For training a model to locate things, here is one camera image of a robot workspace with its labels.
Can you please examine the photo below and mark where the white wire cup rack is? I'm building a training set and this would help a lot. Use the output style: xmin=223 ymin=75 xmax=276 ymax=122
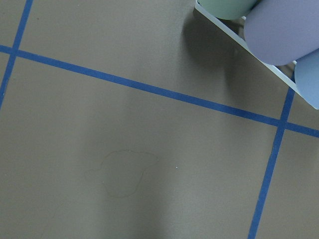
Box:
xmin=195 ymin=0 xmax=319 ymax=109

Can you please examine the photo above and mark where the green cup on rack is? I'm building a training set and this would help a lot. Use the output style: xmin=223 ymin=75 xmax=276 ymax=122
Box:
xmin=197 ymin=0 xmax=259 ymax=20

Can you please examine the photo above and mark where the purple cup on rack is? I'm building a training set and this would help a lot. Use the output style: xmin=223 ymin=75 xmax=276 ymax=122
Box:
xmin=244 ymin=0 xmax=319 ymax=65

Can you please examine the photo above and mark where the blue cup on rack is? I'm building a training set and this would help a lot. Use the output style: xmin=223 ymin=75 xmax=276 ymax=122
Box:
xmin=295 ymin=49 xmax=319 ymax=110

